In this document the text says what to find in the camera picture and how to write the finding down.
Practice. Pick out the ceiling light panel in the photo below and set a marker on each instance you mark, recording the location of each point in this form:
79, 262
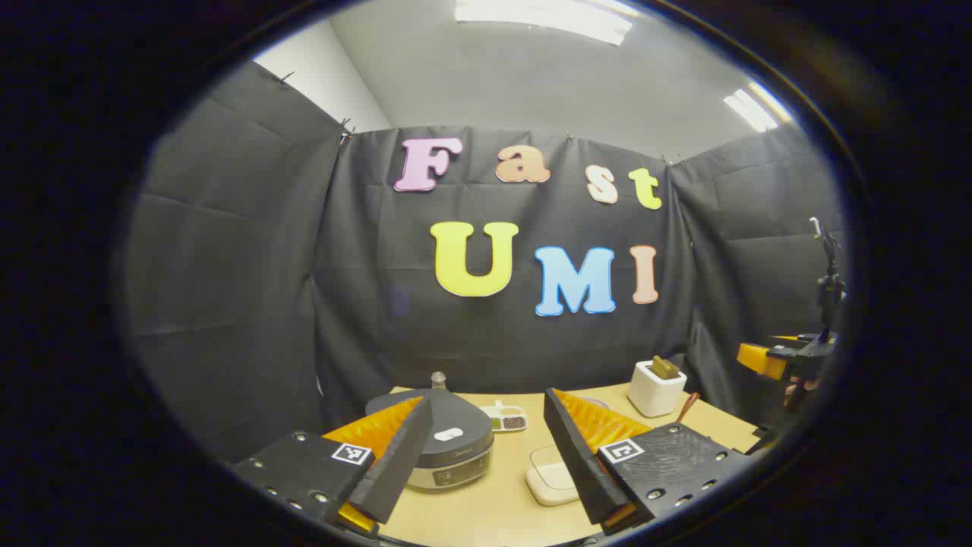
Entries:
543, 17
755, 108

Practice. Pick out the grey and silver rice cooker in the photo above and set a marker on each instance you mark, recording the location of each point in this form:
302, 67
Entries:
459, 437

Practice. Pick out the dark wooden spoon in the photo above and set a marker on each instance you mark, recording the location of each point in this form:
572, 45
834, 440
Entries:
687, 408

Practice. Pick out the small clear glass bottle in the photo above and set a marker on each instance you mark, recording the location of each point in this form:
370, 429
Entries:
438, 380

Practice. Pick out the brown toast slice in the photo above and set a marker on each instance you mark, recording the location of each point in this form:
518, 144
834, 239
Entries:
664, 368

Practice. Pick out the white divided bean dish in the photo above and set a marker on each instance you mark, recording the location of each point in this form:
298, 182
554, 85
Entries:
507, 418

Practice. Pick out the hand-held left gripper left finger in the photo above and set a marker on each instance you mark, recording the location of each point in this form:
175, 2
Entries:
399, 456

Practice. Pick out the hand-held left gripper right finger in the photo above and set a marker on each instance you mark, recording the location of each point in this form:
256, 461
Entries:
577, 456

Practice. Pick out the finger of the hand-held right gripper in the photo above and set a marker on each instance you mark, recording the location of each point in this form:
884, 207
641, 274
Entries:
759, 359

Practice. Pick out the white toaster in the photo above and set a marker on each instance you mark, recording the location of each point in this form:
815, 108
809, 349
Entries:
653, 393

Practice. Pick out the clear glass dish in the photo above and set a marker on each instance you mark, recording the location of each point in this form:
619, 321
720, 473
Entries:
548, 479

